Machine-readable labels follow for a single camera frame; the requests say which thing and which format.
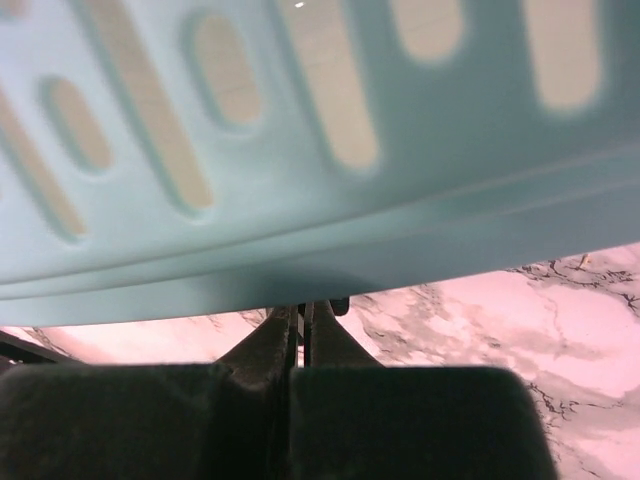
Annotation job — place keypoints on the black bag clip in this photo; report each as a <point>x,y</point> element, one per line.
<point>340,306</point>

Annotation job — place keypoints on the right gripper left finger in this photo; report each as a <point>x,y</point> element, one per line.
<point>222,420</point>

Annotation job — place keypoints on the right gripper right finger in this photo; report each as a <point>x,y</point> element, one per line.
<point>353,418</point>

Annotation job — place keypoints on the teal white litter box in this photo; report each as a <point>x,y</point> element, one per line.
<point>165,159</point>

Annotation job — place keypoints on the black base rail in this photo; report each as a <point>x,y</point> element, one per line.
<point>15,351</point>

